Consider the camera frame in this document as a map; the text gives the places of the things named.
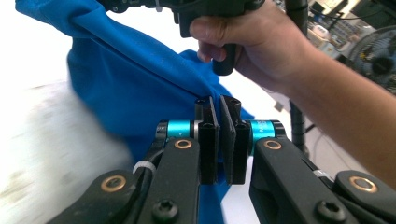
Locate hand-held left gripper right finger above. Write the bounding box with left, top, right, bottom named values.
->
left=219, top=94, right=286, bottom=185

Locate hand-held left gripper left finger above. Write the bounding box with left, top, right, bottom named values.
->
left=155, top=96, right=220, bottom=185

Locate blue t-shirt with white print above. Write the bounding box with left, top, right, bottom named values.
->
left=14, top=0, right=255, bottom=224

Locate black floor fan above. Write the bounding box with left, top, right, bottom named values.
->
left=345, top=25, right=396, bottom=95

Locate white foam mat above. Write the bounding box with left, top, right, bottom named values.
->
left=0, top=0, right=292, bottom=224

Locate thin black cable with tie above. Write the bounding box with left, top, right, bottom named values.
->
left=124, top=148, right=164, bottom=224

